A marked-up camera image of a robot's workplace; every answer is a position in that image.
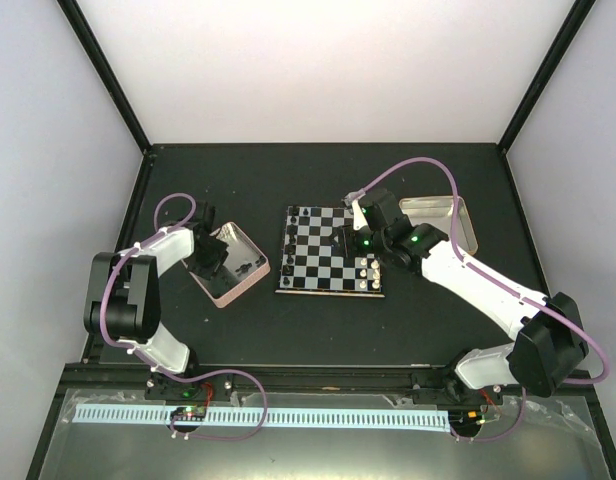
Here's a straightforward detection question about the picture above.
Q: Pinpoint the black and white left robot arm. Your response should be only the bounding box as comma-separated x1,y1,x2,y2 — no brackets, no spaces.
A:
83,193,228,399

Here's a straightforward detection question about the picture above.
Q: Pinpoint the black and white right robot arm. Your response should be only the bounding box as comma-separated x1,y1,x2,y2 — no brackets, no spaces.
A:
336,189,589,403

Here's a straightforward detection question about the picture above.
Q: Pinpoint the black chess piece in tin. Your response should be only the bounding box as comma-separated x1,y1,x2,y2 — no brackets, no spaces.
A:
235,262,253,276

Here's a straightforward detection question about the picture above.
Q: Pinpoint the left circuit board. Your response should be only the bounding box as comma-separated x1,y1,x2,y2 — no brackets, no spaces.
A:
170,406,207,423

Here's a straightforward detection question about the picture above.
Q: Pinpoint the circuit board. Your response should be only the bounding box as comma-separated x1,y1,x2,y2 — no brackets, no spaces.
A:
448,410,501,427
170,406,207,423

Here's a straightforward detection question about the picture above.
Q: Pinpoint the right circuit board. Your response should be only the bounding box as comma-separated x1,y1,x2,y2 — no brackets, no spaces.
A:
448,410,501,427

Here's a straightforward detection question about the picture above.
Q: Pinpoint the pink metal tin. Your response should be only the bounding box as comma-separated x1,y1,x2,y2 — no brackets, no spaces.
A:
183,222,270,308

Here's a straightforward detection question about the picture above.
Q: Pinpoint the gold metal tin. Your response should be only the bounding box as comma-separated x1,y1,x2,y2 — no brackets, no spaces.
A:
399,195,478,255

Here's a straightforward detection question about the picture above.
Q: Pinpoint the black and white chessboard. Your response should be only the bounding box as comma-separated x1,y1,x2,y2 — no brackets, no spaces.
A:
277,205,384,298

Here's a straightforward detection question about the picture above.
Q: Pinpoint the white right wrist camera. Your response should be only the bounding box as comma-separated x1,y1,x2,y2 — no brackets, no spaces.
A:
343,189,367,231

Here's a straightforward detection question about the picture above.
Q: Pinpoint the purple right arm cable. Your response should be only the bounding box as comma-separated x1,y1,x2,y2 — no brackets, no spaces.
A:
342,157,613,444

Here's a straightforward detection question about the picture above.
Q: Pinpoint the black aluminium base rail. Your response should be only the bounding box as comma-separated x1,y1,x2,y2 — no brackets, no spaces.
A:
62,363,594,401

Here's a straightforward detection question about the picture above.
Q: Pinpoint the light blue slotted cable duct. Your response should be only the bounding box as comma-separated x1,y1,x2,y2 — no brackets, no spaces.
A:
72,404,450,433

